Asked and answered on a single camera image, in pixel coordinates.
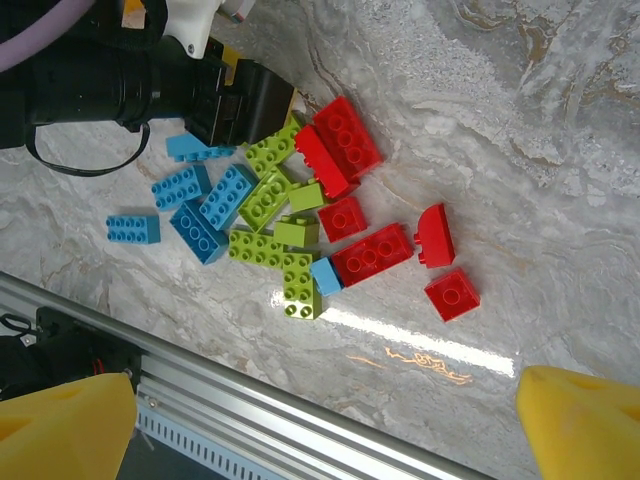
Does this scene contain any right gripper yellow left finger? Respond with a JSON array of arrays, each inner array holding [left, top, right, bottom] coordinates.
[[0, 372, 139, 480]]

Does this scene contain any curved red lego brick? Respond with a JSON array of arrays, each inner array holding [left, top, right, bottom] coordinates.
[[413, 202, 457, 270]]

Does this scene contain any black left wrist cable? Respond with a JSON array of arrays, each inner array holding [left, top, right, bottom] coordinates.
[[23, 121, 152, 179]]

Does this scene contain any perforated cable tray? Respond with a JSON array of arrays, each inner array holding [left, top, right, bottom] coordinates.
[[133, 402, 326, 480]]

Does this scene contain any small red lego brick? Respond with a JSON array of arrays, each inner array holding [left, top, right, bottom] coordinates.
[[317, 195, 370, 244], [423, 267, 482, 325]]

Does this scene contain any aluminium front rail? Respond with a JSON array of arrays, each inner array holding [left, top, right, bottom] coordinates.
[[0, 271, 496, 480]]

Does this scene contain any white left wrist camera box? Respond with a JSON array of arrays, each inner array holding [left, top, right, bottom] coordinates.
[[160, 0, 225, 61]]

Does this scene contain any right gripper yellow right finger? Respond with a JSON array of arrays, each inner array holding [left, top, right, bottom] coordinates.
[[516, 365, 640, 480]]

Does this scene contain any small green lego brick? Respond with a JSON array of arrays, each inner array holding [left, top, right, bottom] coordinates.
[[273, 213, 321, 249], [287, 179, 329, 214]]

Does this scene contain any small blue lego brick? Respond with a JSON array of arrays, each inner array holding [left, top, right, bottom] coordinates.
[[309, 257, 344, 297]]

